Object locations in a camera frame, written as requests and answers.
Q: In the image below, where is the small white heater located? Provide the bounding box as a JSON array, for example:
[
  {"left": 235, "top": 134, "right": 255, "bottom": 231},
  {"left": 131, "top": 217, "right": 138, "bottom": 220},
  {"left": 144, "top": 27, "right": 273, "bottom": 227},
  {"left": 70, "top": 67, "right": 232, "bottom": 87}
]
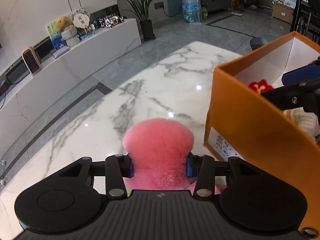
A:
[{"left": 22, "top": 46, "right": 42, "bottom": 74}]

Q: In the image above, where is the water jug with pump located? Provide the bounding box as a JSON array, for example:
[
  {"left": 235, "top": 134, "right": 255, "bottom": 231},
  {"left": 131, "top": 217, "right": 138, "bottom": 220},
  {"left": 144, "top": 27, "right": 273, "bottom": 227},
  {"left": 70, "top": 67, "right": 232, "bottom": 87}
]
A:
[{"left": 181, "top": 0, "right": 202, "bottom": 24}]

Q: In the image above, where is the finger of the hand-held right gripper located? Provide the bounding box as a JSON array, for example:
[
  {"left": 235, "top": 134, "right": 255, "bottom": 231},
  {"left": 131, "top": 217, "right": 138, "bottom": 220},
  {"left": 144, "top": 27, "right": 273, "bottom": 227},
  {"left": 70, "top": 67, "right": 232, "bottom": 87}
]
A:
[
  {"left": 281, "top": 56, "right": 320, "bottom": 87},
  {"left": 261, "top": 79, "right": 320, "bottom": 120}
]

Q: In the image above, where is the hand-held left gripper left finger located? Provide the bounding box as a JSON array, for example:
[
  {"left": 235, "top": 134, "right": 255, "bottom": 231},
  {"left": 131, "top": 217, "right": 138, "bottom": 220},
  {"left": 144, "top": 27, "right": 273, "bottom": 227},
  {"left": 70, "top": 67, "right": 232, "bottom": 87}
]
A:
[{"left": 51, "top": 154, "right": 133, "bottom": 200}]

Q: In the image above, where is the white television cabinet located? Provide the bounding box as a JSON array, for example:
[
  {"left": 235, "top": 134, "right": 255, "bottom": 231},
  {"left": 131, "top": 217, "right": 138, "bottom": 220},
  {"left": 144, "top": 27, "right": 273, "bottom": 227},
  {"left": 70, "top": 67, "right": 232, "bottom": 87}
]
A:
[{"left": 0, "top": 17, "right": 143, "bottom": 153}]

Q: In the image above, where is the green picture board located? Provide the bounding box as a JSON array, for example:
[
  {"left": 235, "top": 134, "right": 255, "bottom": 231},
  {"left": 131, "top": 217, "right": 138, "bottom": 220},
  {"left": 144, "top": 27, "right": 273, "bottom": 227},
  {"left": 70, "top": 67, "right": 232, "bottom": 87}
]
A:
[{"left": 45, "top": 21, "right": 63, "bottom": 52}]

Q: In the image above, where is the orange cardboard box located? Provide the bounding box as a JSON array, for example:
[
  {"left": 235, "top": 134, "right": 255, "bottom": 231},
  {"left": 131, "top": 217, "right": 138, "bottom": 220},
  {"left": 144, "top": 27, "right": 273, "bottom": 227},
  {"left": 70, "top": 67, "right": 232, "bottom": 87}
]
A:
[{"left": 204, "top": 31, "right": 320, "bottom": 232}]

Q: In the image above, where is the cream crochet bunny toy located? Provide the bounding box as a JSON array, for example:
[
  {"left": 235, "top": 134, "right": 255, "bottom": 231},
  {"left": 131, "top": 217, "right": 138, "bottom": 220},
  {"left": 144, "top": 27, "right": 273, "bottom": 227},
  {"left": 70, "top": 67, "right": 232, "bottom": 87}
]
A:
[{"left": 282, "top": 106, "right": 320, "bottom": 144}]

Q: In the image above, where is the black dining chair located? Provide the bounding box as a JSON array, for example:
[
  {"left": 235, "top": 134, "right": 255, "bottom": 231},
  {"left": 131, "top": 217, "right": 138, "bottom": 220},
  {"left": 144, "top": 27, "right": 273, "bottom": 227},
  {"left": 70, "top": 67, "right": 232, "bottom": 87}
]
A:
[{"left": 290, "top": 0, "right": 320, "bottom": 43}]

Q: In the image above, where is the round printed hand fan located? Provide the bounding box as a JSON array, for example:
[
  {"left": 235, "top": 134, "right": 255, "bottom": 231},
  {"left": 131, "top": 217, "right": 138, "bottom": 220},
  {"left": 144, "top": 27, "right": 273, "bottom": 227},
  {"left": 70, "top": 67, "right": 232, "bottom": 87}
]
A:
[{"left": 71, "top": 8, "right": 90, "bottom": 20}]

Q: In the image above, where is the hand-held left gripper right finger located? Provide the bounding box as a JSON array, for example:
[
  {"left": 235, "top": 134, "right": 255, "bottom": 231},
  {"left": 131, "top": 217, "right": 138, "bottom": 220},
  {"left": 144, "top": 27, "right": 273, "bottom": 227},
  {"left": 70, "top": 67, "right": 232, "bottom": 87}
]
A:
[{"left": 186, "top": 154, "right": 270, "bottom": 198}]

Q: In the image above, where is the potted long-leaf plant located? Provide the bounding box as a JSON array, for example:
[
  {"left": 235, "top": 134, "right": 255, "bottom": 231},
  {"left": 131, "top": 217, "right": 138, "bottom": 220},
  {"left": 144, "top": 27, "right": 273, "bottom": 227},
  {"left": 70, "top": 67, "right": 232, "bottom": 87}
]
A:
[{"left": 110, "top": 0, "right": 167, "bottom": 41}]

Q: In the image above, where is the brown teddy bear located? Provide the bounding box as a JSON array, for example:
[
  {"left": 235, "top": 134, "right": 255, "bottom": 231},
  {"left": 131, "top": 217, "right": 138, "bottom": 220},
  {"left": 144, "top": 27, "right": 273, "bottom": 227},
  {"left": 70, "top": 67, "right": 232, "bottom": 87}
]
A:
[{"left": 55, "top": 16, "right": 70, "bottom": 32}]

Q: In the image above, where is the pink peach plush toy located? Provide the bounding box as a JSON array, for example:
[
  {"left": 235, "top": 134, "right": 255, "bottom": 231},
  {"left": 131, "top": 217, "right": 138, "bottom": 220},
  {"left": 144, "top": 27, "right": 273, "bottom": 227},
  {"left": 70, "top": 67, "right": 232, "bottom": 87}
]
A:
[{"left": 122, "top": 117, "right": 222, "bottom": 195}]

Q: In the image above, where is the black set-top box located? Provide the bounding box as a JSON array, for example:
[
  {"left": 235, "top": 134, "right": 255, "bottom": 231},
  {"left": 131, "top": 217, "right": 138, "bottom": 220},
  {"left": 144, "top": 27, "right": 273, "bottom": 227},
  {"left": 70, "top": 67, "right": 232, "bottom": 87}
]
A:
[{"left": 4, "top": 61, "right": 28, "bottom": 84}]

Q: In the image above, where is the white cloud-shaped hand fan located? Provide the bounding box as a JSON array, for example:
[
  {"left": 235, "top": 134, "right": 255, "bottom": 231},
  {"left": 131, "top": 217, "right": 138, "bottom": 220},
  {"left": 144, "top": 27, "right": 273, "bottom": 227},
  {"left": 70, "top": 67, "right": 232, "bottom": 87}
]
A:
[{"left": 72, "top": 13, "right": 91, "bottom": 33}]

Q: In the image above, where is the red crochet strawberry toy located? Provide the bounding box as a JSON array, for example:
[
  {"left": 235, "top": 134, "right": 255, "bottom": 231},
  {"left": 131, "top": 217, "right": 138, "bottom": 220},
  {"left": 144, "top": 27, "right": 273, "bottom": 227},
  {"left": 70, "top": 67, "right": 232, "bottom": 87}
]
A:
[{"left": 247, "top": 79, "right": 274, "bottom": 95}]

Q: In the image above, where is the brown cardboard carton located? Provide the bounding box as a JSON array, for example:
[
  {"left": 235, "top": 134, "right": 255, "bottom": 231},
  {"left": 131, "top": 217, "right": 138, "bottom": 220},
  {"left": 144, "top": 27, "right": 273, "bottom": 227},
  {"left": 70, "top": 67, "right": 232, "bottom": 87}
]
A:
[{"left": 272, "top": 0, "right": 295, "bottom": 24}]

